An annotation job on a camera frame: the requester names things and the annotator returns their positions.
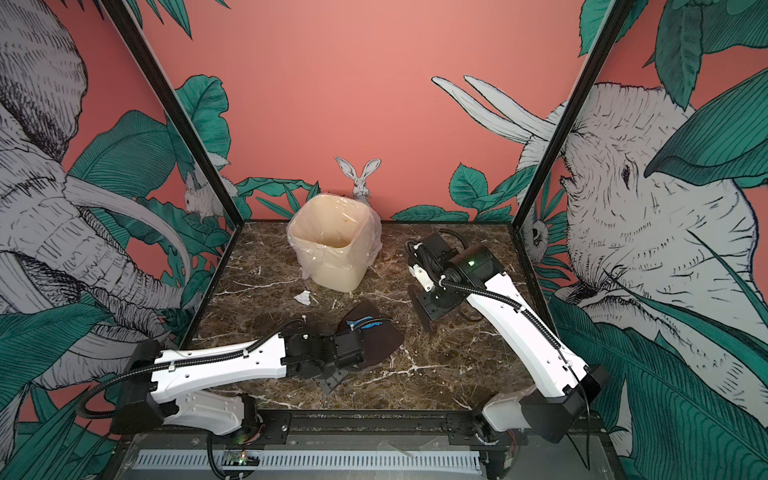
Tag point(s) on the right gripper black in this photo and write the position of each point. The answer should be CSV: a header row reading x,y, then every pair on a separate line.
x,y
433,313

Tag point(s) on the blue paper scrap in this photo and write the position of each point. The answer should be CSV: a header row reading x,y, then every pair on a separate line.
x,y
364,323

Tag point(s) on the dark brown dustpan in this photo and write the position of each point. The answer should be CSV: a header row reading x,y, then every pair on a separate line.
x,y
381,339

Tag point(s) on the dark brown hand brush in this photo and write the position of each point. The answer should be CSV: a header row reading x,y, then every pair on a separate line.
x,y
421,303

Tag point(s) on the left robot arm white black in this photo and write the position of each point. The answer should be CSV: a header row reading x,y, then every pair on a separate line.
x,y
174,387

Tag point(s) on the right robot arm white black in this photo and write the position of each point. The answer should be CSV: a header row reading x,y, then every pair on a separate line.
x,y
565,385

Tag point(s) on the white paper scrap left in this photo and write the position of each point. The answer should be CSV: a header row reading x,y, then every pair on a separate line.
x,y
304,298

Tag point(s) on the cream plastic trash bin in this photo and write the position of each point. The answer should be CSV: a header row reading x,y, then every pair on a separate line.
x,y
336,246

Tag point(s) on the clear plastic bin liner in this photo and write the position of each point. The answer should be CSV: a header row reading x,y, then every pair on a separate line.
x,y
360,252

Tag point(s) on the small green circuit board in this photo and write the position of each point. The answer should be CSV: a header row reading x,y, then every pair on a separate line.
x,y
237,459

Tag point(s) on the white perforated vent strip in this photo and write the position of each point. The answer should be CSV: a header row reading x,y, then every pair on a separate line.
x,y
324,460

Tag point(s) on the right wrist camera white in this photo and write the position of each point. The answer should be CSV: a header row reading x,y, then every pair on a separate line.
x,y
417,270

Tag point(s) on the black front mounting rail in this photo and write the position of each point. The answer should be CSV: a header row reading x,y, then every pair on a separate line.
x,y
585,452

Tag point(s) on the black right frame post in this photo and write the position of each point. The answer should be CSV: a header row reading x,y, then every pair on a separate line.
x,y
610,28

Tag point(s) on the black frame post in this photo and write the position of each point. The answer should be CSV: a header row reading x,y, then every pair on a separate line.
x,y
133,38
610,28

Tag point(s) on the black left frame post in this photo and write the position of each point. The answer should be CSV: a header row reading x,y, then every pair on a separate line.
x,y
133,38

